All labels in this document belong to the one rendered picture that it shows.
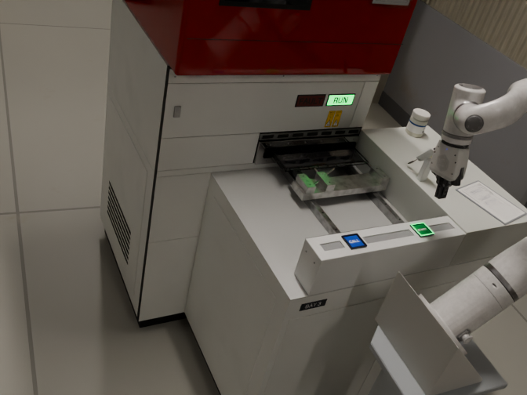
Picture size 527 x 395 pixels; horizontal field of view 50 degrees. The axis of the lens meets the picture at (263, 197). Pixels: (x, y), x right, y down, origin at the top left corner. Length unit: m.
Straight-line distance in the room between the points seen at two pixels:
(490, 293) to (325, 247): 0.45
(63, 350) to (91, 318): 0.19
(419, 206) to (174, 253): 0.93
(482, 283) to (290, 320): 0.55
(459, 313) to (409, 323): 0.13
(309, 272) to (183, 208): 0.65
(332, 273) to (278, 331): 0.25
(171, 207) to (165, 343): 0.69
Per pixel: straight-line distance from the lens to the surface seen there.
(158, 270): 2.28
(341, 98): 2.13
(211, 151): 1.99
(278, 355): 1.83
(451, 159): 1.69
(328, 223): 1.90
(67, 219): 3.06
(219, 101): 1.89
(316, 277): 1.62
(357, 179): 2.12
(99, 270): 2.79
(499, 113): 1.60
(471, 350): 1.76
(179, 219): 2.13
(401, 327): 1.59
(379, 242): 1.72
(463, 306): 1.57
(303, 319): 1.74
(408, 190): 2.09
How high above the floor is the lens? 1.96
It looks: 35 degrees down
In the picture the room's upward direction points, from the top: 15 degrees clockwise
